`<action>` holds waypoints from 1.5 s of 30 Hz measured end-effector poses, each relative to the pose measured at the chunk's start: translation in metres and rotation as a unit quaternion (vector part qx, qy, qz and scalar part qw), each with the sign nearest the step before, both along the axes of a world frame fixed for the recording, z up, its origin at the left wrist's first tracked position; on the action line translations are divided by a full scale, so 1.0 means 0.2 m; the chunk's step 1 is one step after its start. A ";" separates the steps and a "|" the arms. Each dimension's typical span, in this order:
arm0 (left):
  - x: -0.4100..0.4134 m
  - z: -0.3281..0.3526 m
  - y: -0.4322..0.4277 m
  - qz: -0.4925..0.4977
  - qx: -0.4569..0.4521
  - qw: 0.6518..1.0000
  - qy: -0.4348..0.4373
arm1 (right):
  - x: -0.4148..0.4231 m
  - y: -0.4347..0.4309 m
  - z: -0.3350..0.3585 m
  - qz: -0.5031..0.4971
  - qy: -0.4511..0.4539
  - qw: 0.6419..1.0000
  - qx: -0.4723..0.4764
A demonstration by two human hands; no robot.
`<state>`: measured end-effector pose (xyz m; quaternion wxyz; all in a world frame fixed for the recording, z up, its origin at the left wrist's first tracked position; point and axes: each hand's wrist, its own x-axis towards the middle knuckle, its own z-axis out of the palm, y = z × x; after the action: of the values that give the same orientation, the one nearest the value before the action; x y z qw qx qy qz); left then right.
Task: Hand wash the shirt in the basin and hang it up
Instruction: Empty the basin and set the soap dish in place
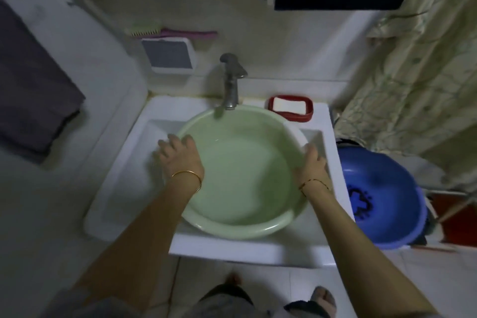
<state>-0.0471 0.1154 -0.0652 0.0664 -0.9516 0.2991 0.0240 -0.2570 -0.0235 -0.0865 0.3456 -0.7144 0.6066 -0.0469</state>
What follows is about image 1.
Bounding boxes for white ceramic sink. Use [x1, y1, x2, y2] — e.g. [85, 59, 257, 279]
[83, 96, 355, 269]

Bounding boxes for green and pink scrub brush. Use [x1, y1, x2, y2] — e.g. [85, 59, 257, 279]
[125, 24, 218, 40]

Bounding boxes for person's right hand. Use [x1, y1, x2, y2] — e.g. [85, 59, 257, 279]
[292, 144, 333, 197]

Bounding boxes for person's grey patterned shirt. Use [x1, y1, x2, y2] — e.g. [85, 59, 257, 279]
[41, 288, 273, 318]

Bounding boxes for light green plastic basin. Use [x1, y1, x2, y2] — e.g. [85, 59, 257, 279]
[163, 104, 311, 241]

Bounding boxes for blue plastic basin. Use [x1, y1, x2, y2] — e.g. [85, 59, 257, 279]
[335, 145, 428, 250]

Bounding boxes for red soap dish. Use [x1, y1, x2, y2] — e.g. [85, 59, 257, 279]
[267, 94, 315, 123]

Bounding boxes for person's right forearm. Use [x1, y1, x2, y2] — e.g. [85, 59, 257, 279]
[300, 183, 439, 318]

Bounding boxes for metal faucet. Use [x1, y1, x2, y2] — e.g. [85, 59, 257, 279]
[213, 53, 248, 111]

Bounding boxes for person's left forearm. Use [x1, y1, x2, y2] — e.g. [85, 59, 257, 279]
[73, 176, 202, 313]

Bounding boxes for red bucket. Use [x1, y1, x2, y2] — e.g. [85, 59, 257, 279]
[428, 193, 477, 247]

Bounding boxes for thin cord bracelet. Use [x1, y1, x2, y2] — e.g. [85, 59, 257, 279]
[298, 178, 331, 197]

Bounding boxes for gold bangle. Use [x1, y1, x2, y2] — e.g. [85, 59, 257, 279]
[171, 170, 203, 194]

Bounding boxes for person's dark shorts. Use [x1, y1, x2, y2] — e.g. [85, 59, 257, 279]
[199, 283, 321, 318]

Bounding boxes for white soap bar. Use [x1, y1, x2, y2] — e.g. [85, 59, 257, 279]
[272, 99, 307, 113]

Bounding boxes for dark purple towel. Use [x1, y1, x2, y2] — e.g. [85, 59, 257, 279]
[0, 0, 86, 164]

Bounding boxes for cream leaf-patterned clothes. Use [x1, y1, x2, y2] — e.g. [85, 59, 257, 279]
[333, 0, 477, 194]

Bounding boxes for person's left hand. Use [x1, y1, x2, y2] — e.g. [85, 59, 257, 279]
[155, 134, 205, 194]

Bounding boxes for white wall box grey ribbed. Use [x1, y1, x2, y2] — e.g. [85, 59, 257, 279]
[140, 37, 196, 75]

